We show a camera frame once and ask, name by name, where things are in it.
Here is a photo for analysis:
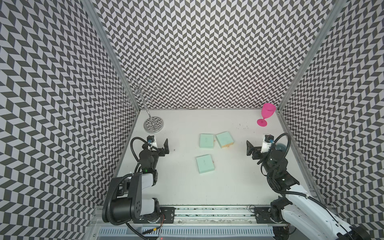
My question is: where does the mint green drawer jewelry box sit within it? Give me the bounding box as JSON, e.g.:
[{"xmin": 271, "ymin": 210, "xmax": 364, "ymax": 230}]
[{"xmin": 199, "ymin": 134, "xmax": 215, "ymax": 149}]

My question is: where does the aluminium corner post right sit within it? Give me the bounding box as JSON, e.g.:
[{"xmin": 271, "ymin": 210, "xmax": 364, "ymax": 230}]
[{"xmin": 278, "ymin": 1, "xmax": 347, "ymax": 113}]

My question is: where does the pink plastic wine glass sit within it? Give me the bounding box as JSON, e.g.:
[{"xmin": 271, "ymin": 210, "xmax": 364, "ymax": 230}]
[{"xmin": 257, "ymin": 103, "xmax": 277, "ymax": 127}]

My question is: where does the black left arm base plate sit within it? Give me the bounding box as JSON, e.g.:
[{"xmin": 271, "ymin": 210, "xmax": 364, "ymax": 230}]
[{"xmin": 134, "ymin": 207, "xmax": 176, "ymax": 224}]

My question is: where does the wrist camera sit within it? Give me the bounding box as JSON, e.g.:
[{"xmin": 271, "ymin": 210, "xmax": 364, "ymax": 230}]
[
  {"xmin": 147, "ymin": 135, "xmax": 158, "ymax": 149},
  {"xmin": 261, "ymin": 134, "xmax": 275, "ymax": 153}
]

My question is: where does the chrome jewelry tree stand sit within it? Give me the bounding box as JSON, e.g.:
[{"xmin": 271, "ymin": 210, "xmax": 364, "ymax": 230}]
[{"xmin": 132, "ymin": 78, "xmax": 164, "ymax": 134}]

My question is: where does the teal round cup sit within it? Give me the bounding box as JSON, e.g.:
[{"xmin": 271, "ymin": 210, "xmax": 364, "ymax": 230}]
[{"xmin": 276, "ymin": 143, "xmax": 288, "ymax": 152}]

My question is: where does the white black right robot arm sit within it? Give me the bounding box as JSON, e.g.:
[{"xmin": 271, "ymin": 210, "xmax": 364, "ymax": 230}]
[{"xmin": 246, "ymin": 133, "xmax": 371, "ymax": 240}]

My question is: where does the aluminium corner post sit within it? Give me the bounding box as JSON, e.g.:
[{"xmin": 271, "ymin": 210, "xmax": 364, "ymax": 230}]
[
  {"xmin": 278, "ymin": 1, "xmax": 347, "ymax": 113},
  {"xmin": 82, "ymin": 0, "xmax": 140, "ymax": 112}
]

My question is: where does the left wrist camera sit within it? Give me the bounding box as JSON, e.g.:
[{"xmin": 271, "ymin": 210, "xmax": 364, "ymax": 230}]
[{"xmin": 147, "ymin": 135, "xmax": 158, "ymax": 149}]

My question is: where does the aluminium front rail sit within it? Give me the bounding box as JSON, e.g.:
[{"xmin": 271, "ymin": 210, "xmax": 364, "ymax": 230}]
[{"xmin": 86, "ymin": 205, "xmax": 346, "ymax": 240}]

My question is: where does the aluminium corner post left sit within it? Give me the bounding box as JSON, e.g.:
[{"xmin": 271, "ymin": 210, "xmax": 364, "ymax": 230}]
[{"xmin": 82, "ymin": 0, "xmax": 140, "ymax": 112}]

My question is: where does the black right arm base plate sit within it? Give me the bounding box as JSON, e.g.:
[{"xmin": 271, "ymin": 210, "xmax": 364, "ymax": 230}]
[{"xmin": 253, "ymin": 207, "xmax": 287, "ymax": 224}]

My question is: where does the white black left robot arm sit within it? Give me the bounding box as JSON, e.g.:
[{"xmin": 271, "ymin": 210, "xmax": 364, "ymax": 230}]
[{"xmin": 102, "ymin": 136, "xmax": 170, "ymax": 226}]

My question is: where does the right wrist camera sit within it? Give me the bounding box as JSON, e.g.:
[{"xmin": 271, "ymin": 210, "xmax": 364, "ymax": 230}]
[{"xmin": 261, "ymin": 134, "xmax": 275, "ymax": 153}]

